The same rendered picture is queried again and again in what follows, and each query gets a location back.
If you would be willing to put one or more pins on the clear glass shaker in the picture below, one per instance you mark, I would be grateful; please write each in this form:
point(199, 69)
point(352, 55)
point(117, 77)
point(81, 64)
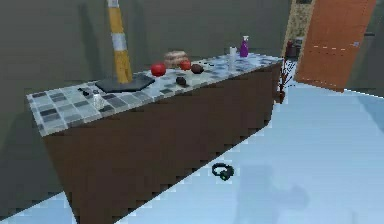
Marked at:
point(98, 100)

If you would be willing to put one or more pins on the orange room door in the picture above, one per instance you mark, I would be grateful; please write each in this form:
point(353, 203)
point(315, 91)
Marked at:
point(333, 43)

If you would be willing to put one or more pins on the yellow and white striped post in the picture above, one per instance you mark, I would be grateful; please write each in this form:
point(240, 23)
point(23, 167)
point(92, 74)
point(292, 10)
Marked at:
point(120, 56)

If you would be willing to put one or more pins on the red twig house plant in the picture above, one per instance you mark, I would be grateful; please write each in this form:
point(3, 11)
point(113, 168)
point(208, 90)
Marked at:
point(282, 83)

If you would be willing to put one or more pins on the tan bread loaf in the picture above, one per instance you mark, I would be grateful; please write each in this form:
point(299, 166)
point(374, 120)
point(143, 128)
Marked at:
point(175, 58)

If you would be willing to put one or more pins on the purple spray bottle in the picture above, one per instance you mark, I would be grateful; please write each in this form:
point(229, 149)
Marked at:
point(244, 47)

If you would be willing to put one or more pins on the dark red bin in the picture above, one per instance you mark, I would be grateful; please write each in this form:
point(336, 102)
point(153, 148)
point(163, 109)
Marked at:
point(290, 49)

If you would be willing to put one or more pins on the brown counter with tiled top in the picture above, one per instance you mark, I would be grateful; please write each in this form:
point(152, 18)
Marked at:
point(160, 140)

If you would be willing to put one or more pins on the small black object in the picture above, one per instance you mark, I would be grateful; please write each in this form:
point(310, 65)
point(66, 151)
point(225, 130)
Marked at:
point(84, 91)

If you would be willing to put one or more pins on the small red tomato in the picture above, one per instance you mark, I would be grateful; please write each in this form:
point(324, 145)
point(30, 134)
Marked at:
point(185, 64)

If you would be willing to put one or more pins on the small dark brown potato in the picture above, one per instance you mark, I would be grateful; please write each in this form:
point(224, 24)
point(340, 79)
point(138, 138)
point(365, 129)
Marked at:
point(181, 80)

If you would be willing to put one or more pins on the white cup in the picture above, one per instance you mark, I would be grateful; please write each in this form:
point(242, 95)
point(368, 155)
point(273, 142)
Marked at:
point(232, 52)

